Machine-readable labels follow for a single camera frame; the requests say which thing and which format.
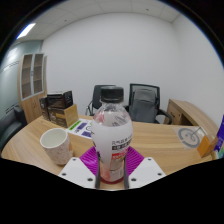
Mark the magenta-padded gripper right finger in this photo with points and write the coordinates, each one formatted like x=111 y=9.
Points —
x=146 y=170

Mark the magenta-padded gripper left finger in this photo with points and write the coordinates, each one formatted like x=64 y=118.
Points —
x=77 y=170

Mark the clear black-capped drink bottle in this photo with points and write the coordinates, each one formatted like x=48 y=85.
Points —
x=111 y=133

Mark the white cup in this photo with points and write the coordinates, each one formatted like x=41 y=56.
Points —
x=56 y=146

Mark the printed sticker sheet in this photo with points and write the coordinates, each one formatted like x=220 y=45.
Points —
x=81 y=128

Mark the brown cardboard box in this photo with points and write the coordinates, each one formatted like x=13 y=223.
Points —
x=65 y=116

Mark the orange box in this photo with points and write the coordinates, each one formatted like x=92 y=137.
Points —
x=206 y=146

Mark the grey backpack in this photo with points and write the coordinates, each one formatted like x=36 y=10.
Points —
x=143 y=105

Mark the wooden side desk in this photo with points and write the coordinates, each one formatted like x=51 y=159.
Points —
x=190 y=115

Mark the dark brown box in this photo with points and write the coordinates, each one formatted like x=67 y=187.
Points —
x=44 y=108

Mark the black box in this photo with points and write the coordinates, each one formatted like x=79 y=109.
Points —
x=60 y=99

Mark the black sofa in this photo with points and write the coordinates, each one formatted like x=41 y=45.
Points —
x=10 y=128

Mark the wooden shelf cabinet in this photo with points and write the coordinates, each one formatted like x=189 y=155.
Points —
x=31 y=86

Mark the ceiling light panel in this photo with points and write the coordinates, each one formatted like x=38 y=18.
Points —
x=26 y=30

